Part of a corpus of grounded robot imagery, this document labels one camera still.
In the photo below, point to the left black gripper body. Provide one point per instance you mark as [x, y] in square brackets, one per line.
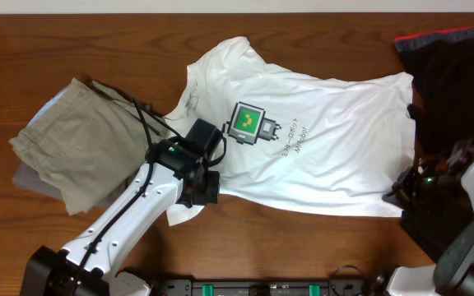
[206, 191]

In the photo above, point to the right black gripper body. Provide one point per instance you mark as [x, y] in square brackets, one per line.
[426, 194]

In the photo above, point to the white printed t-shirt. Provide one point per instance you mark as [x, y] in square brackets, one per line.
[296, 142]

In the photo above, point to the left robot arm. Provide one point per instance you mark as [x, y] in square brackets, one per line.
[178, 172]

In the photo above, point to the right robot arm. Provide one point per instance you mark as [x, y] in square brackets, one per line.
[450, 246]

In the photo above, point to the folded khaki trousers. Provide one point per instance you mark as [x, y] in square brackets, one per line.
[86, 141]

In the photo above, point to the black garment red trim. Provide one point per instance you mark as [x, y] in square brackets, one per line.
[442, 66]

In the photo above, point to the folded grey garment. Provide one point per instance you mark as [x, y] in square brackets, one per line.
[28, 179]

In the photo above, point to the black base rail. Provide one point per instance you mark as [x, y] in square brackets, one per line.
[333, 287]

